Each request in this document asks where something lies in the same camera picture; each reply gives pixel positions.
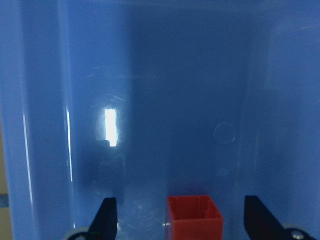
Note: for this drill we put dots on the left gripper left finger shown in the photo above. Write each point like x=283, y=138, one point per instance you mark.
x=105, y=223

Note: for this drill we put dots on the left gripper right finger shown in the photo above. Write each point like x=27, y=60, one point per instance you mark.
x=259, y=222

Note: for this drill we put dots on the red block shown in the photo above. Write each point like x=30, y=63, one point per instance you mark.
x=193, y=217

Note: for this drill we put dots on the blue plastic tray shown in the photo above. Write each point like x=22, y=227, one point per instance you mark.
x=145, y=99

